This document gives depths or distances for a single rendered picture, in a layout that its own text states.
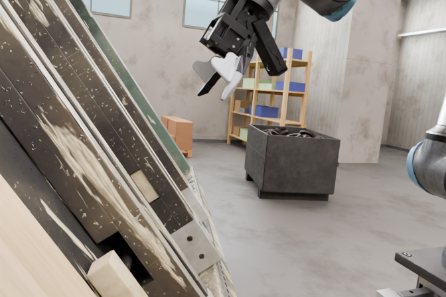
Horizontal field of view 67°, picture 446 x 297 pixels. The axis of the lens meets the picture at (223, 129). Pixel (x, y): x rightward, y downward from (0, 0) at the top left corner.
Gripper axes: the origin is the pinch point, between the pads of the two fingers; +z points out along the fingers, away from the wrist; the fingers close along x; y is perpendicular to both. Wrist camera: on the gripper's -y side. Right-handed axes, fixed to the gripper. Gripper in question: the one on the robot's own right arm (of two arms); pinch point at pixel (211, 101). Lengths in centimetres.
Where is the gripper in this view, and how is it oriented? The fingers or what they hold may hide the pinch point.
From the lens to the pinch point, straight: 63.4
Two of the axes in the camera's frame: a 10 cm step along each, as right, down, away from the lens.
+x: 3.3, 1.4, -9.3
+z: -5.1, 8.6, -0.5
